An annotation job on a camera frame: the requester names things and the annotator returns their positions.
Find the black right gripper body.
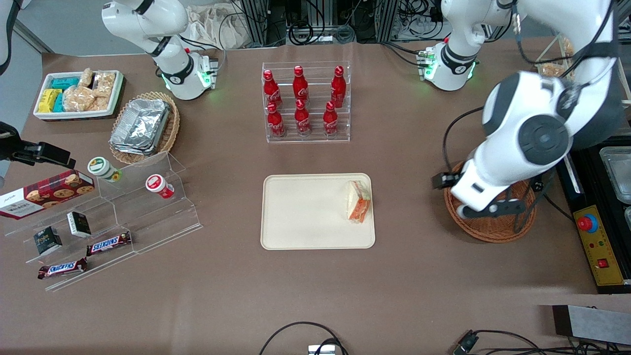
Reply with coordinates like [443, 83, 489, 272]
[0, 121, 23, 163]

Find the triangle sandwich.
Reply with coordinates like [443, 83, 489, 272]
[347, 180, 372, 224]

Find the brown wicker basket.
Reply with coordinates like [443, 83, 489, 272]
[444, 160, 538, 243]

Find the white rectangular snack tray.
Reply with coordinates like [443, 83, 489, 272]
[33, 71, 125, 121]

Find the light wicker basket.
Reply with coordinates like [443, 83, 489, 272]
[109, 92, 181, 165]

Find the cream plastic serving tray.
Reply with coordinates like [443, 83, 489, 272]
[260, 173, 376, 250]

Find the Walkers shortbread tartan box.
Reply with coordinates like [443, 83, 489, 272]
[0, 170, 95, 220]

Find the yellow snack packet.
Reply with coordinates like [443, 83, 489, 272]
[38, 89, 62, 113]

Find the green lidded yogurt cup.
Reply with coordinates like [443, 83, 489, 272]
[88, 157, 122, 183]

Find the small black carton box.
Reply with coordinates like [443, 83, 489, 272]
[67, 211, 92, 238]
[34, 226, 63, 256]

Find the clear glass container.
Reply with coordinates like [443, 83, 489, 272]
[599, 146, 631, 204]

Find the yellow control box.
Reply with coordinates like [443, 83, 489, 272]
[572, 205, 627, 287]

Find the silver foil container stack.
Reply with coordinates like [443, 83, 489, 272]
[110, 99, 171, 156]

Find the Snickers chocolate bar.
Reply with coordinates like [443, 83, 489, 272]
[38, 257, 88, 280]
[87, 232, 132, 256]

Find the red lidded yogurt cup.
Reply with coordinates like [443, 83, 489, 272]
[145, 174, 175, 200]

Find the clear acrylic stepped display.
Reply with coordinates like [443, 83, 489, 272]
[2, 152, 203, 292]

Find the grey flat box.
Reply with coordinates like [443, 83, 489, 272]
[552, 305, 631, 346]

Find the red cola bottle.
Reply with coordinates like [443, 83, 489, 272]
[331, 66, 347, 108]
[267, 103, 286, 138]
[263, 70, 283, 109]
[323, 102, 339, 137]
[294, 100, 312, 136]
[293, 66, 309, 103]

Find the clear acrylic bottle rack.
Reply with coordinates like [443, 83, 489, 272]
[261, 61, 351, 144]

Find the white crumpled plastic bag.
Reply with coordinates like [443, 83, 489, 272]
[186, 4, 248, 50]

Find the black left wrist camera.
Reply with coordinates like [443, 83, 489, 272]
[432, 172, 457, 190]

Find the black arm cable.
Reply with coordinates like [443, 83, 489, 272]
[442, 106, 486, 174]

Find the black cable with connector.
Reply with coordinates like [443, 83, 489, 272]
[453, 329, 631, 355]

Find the black looped table cable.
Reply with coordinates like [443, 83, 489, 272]
[259, 321, 349, 355]

